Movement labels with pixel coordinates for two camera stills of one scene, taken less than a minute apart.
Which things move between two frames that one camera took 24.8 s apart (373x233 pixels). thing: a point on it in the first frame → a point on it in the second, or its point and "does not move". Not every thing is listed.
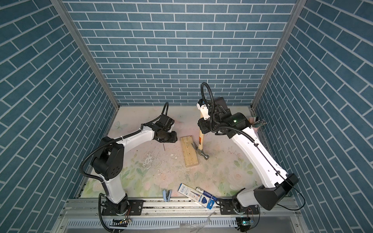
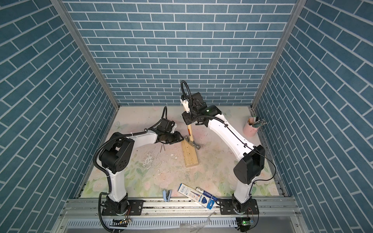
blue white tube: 201,191 does not move
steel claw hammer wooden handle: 200,149 → 190,139
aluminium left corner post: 69,20 does not move
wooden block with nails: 190,153 does not move
